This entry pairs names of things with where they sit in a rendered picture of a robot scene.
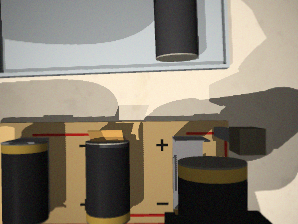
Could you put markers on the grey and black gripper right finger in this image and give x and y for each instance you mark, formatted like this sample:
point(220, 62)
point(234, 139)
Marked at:
point(255, 217)

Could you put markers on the tan battery board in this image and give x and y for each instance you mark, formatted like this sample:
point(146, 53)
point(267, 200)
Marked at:
point(155, 148)

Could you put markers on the black battery with gold end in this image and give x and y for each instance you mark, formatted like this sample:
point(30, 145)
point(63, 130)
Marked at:
point(212, 190)
point(107, 182)
point(175, 30)
point(24, 182)

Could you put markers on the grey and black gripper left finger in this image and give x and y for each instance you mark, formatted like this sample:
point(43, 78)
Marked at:
point(171, 218)

